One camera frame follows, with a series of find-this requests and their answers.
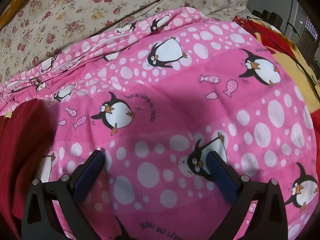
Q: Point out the red garment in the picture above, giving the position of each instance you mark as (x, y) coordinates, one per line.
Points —
(22, 142)

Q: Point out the orange patterned pillow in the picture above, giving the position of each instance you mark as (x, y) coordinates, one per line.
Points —
(12, 3)

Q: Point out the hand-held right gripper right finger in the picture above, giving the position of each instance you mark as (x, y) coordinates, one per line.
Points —
(220, 177)

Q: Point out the floral bedsheet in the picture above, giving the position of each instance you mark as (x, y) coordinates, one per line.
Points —
(82, 12)

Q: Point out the pink penguin print blanket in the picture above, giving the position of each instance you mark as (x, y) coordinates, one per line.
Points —
(175, 100)

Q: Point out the red and yellow blanket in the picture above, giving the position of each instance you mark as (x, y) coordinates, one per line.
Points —
(295, 52)

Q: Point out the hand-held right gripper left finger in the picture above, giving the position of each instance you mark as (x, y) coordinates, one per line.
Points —
(90, 173)

